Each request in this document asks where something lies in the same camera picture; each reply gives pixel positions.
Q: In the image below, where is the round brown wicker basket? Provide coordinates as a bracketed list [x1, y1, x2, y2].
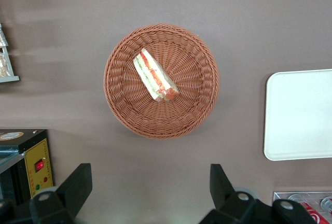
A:
[103, 23, 220, 140]

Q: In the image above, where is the clear acrylic bottle rack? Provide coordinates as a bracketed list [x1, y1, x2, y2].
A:
[272, 191, 332, 224]

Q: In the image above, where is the beige plastic tray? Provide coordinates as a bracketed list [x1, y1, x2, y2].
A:
[263, 68, 332, 161]

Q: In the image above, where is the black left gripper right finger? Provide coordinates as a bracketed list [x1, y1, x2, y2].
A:
[198, 163, 273, 224]

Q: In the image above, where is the clear bag of snacks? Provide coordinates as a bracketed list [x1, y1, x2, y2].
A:
[0, 52, 12, 77]
[0, 29, 9, 48]

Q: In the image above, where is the black food warmer yellow panel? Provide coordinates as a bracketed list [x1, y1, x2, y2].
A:
[0, 129, 55, 206]

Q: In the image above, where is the triangular sandwich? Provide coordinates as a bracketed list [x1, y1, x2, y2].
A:
[133, 48, 180, 103]

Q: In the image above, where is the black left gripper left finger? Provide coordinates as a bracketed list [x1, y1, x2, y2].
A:
[29, 163, 93, 224]

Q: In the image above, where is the grey snack rack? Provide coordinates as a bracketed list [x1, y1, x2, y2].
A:
[0, 23, 20, 83]

